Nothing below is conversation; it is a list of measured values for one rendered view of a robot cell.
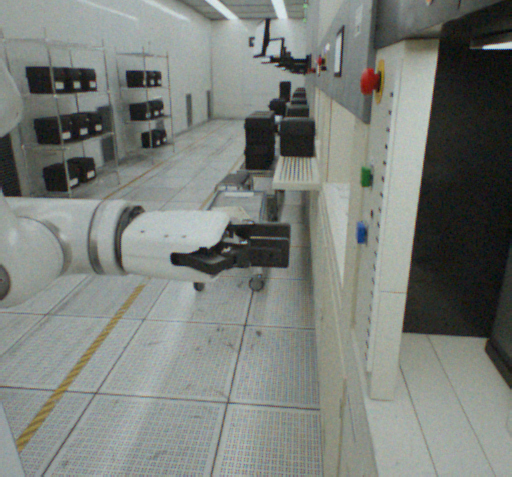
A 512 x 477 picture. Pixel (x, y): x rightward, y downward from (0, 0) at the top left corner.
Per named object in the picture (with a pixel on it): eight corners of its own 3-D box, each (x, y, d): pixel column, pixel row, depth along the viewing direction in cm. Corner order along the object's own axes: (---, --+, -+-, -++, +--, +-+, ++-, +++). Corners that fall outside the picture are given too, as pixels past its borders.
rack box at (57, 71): (54, 94, 417) (50, 66, 408) (26, 93, 418) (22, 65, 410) (69, 93, 445) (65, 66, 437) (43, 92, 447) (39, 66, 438)
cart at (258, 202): (215, 239, 368) (213, 186, 352) (274, 240, 365) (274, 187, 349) (192, 293, 275) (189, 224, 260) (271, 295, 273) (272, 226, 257)
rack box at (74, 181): (68, 192, 445) (64, 168, 437) (43, 191, 449) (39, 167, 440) (83, 185, 474) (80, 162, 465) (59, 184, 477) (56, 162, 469)
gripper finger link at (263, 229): (235, 238, 51) (290, 240, 50) (231, 248, 48) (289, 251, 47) (235, 213, 50) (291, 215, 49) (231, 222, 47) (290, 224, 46)
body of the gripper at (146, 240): (144, 251, 53) (232, 254, 52) (109, 290, 43) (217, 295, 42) (139, 193, 50) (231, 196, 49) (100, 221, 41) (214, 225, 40)
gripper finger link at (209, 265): (164, 250, 45) (213, 242, 47) (182, 281, 38) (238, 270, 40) (163, 240, 44) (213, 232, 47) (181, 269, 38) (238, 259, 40)
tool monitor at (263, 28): (253, 69, 369) (252, 24, 358) (310, 69, 364) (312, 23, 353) (247, 68, 330) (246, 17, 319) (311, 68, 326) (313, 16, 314)
